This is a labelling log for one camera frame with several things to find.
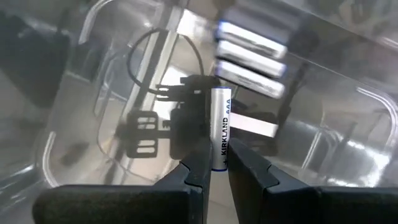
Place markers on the white blue battery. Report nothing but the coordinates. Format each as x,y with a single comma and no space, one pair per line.
248,79
220,124
248,59

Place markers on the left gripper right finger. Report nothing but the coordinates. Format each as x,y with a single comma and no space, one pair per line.
311,207

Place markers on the clear plastic bin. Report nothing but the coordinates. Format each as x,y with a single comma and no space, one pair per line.
342,124

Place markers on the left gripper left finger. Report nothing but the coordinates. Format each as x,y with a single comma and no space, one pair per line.
140,205

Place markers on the batteries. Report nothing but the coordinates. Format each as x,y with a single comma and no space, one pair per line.
250,39

